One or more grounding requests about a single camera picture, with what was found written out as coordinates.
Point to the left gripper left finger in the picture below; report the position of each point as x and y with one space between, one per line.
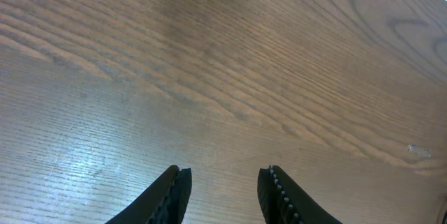
163 202

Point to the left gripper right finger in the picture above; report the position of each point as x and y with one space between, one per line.
283 201

